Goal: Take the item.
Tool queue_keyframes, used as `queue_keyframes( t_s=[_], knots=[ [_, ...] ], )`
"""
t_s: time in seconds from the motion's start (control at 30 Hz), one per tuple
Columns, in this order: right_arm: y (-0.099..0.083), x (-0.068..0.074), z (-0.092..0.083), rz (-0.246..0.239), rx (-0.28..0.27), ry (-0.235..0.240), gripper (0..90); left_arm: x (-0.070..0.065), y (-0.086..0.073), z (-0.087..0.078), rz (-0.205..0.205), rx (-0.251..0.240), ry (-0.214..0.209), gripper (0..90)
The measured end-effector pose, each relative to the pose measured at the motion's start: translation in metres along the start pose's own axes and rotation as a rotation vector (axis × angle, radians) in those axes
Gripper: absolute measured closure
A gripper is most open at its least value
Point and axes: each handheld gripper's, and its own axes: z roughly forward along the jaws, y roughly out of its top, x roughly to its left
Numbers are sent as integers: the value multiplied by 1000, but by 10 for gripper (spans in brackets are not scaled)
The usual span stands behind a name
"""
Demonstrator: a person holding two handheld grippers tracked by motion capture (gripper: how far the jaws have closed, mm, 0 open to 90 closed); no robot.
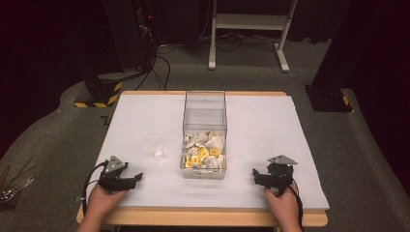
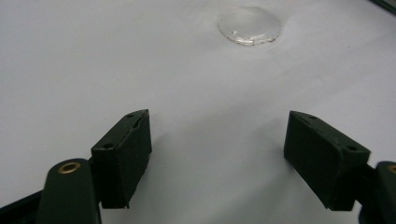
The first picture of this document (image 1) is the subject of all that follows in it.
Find person's left hand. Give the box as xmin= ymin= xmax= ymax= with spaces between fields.
xmin=86 ymin=184 xmax=129 ymax=221

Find clear plastic box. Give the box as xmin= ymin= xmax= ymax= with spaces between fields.
xmin=179 ymin=90 xmax=228 ymax=181

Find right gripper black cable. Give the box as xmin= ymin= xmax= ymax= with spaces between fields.
xmin=285 ymin=184 xmax=305 ymax=232

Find black floor cables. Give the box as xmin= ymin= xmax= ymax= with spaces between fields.
xmin=134 ymin=30 xmax=246 ymax=92

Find white metal stand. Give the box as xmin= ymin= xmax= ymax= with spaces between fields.
xmin=208 ymin=0 xmax=300 ymax=73

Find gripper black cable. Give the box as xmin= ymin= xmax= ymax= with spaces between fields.
xmin=285 ymin=184 xmax=305 ymax=232
xmin=81 ymin=160 xmax=108 ymax=217

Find black equipment tower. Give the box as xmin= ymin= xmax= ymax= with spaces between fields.
xmin=102 ymin=0 xmax=159 ymax=73

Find bundle of thin sticks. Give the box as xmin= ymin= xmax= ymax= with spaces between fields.
xmin=0 ymin=156 xmax=37 ymax=209

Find pile of white yellow packets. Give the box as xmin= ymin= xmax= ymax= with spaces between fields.
xmin=184 ymin=130 xmax=226 ymax=170

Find black yellow striped stand base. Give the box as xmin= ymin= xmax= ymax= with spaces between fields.
xmin=73 ymin=72 xmax=125 ymax=109

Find clear plastic cup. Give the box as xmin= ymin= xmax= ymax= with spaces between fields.
xmin=142 ymin=131 xmax=166 ymax=162

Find wooden table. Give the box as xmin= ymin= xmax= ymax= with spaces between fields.
xmin=75 ymin=90 xmax=330 ymax=228

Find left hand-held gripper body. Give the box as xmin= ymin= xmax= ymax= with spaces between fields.
xmin=98 ymin=155 xmax=137 ymax=194

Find person's right hand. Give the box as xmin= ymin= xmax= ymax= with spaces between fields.
xmin=263 ymin=182 xmax=300 ymax=228

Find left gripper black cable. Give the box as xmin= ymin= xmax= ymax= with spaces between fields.
xmin=81 ymin=160 xmax=108 ymax=217

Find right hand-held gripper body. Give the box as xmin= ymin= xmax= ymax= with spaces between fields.
xmin=259 ymin=154 xmax=299 ymax=196

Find white table mat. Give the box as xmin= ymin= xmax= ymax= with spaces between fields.
xmin=92 ymin=94 xmax=331 ymax=212

